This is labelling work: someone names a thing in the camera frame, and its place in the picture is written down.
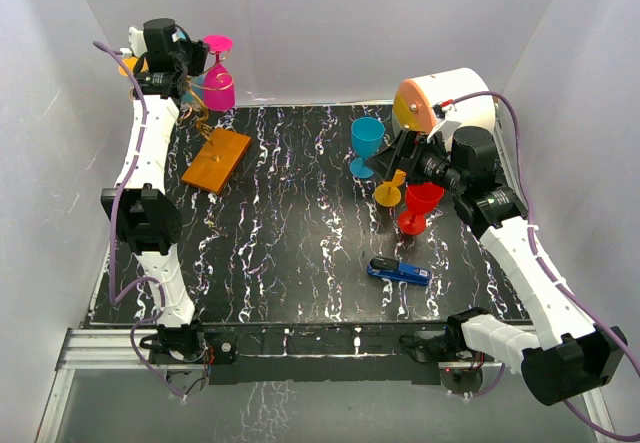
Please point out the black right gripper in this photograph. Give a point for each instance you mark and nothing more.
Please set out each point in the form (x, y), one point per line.
(400, 153)

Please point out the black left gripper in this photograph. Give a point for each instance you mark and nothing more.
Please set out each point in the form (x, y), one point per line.
(199, 52)

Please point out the blue wine glass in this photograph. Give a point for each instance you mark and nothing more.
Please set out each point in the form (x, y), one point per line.
(191, 96)
(366, 136)

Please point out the yellow wine glass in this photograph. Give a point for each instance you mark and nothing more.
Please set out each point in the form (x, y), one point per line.
(388, 194)

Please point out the pink wine glass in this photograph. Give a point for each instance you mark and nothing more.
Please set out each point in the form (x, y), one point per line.
(219, 90)

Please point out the red wine glass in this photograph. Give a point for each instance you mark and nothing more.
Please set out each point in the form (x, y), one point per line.
(420, 200)

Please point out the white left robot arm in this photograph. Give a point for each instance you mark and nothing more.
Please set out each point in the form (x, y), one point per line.
(141, 215)

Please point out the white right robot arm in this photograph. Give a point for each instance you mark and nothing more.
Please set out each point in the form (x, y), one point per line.
(568, 353)

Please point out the orange-yellow wine glass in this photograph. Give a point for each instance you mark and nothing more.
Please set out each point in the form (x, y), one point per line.
(133, 66)

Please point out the wooden rack base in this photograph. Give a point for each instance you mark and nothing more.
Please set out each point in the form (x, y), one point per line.
(213, 166)

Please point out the white cylinder with orange face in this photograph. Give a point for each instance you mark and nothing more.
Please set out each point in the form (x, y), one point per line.
(420, 103)

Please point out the blue black stapler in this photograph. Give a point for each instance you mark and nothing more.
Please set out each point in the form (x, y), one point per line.
(382, 267)

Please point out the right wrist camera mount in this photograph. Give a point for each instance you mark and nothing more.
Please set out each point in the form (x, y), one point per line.
(447, 120)

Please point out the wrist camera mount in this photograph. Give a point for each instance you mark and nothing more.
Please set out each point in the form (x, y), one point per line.
(137, 44)
(447, 120)

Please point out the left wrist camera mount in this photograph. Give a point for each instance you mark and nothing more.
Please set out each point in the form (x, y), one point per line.
(137, 44)

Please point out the gold wire wine glass rack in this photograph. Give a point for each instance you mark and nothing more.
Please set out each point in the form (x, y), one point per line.
(201, 110)

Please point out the aluminium frame rail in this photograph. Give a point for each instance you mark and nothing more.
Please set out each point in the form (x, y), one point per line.
(308, 346)

